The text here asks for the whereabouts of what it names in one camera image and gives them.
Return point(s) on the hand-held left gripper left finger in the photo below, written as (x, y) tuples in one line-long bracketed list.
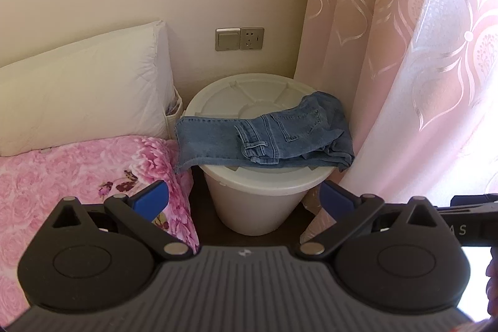
[(151, 196)]

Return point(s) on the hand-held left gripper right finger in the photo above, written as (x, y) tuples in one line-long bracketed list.
[(334, 198)]

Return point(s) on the blue denim jeans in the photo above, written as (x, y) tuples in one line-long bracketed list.
[(272, 137)]

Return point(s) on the white round lidded bucket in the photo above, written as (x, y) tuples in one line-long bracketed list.
[(256, 199)]

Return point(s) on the white bedside hanging pocket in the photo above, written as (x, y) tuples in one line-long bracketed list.
[(174, 114)]

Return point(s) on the pink floral bedsheet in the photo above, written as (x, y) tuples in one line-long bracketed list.
[(58, 180)]

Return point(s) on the white pillow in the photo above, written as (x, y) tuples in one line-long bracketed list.
[(81, 91)]

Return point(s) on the pink patterned curtain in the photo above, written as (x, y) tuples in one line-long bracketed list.
[(389, 63)]

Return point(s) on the silver light switch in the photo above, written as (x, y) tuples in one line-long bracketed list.
[(228, 39)]

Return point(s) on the silver wall socket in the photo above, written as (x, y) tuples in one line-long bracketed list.
[(252, 38)]

